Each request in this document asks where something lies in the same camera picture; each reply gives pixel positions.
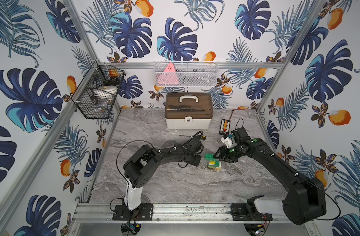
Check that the brown lid storage box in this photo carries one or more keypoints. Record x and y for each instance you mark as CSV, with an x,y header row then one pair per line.
x,y
186,110

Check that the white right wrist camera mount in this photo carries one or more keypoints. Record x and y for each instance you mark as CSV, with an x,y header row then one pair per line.
x,y
227,141

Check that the white object in basket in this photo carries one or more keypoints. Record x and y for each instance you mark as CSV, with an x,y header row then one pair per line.
x,y
105,91

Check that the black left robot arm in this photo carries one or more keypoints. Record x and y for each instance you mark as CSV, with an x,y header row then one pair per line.
x,y
141,166

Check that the pink triangle sign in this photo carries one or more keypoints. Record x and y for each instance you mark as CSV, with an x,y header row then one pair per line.
x,y
167,76

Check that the white square brick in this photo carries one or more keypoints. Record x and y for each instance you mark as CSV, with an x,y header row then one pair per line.
x,y
218,167

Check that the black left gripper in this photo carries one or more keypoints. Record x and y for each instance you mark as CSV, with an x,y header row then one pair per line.
x,y
194,156

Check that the black card with arrows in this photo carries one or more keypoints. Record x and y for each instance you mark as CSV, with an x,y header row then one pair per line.
x,y
224,127

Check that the black wire basket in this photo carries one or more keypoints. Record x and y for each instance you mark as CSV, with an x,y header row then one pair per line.
x,y
94,107

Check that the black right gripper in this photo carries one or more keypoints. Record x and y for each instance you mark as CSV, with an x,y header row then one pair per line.
x,y
222,155

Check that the white wire shelf basket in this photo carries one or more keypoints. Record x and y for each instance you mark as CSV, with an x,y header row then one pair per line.
x,y
193,74

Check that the black handle screwdriver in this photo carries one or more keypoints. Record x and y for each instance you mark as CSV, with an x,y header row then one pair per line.
x,y
185,135

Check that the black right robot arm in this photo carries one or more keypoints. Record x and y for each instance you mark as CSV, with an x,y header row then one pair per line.
x,y
306,197

